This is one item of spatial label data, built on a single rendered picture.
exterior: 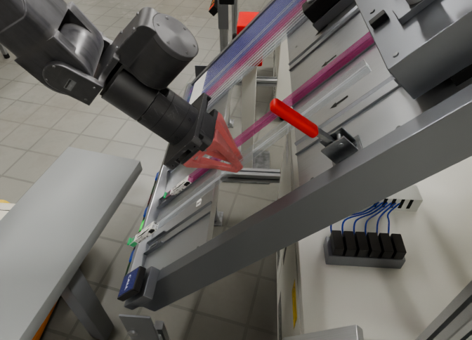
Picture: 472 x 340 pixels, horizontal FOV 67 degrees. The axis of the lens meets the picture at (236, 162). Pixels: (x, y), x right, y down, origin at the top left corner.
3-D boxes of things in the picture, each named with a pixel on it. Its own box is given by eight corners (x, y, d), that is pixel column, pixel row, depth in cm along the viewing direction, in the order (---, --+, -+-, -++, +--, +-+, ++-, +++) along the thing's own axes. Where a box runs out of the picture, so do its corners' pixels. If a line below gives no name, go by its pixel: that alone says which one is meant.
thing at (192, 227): (148, 293, 63) (133, 287, 62) (200, 91, 111) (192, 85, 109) (217, 256, 53) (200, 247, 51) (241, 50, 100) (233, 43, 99)
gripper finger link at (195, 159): (257, 135, 52) (208, 96, 48) (256, 168, 47) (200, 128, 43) (227, 159, 56) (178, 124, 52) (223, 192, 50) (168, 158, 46)
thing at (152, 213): (156, 301, 65) (122, 286, 62) (204, 99, 112) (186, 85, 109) (160, 299, 64) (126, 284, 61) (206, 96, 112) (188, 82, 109)
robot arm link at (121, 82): (104, 74, 45) (86, 100, 41) (130, 37, 41) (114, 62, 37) (149, 105, 48) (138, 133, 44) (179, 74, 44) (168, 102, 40)
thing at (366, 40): (168, 201, 74) (163, 197, 73) (170, 195, 75) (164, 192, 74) (390, 29, 46) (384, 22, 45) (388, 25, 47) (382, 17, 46)
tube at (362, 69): (133, 247, 66) (128, 245, 65) (135, 241, 67) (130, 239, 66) (371, 71, 39) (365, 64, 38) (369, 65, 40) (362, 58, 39)
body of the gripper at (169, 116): (215, 98, 49) (171, 64, 46) (206, 146, 42) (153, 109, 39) (187, 125, 53) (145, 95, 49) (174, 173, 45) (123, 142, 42)
